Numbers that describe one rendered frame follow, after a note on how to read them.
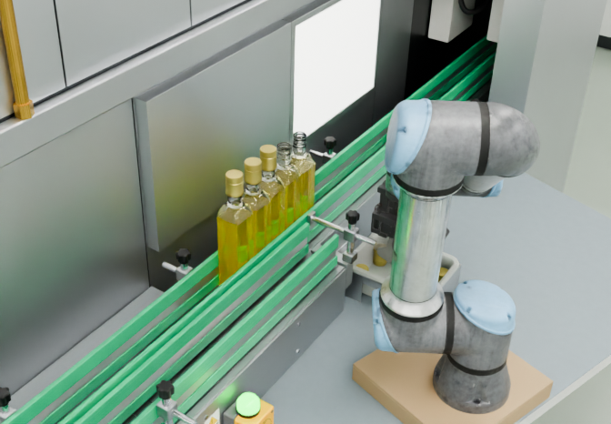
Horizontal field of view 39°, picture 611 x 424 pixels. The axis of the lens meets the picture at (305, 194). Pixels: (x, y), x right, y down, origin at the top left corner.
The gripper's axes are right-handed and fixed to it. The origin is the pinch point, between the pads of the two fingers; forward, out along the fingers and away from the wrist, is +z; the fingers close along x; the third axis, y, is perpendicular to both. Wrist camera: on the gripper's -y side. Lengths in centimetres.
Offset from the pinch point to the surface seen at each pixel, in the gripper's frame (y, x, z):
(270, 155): 21.5, 22.7, -33.2
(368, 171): 17.9, -14.7, -11.5
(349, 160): 25.5, -18.9, -9.9
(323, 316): 7.2, 23.3, 2.0
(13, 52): 36, 69, -68
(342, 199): 18.4, -3.0, -9.4
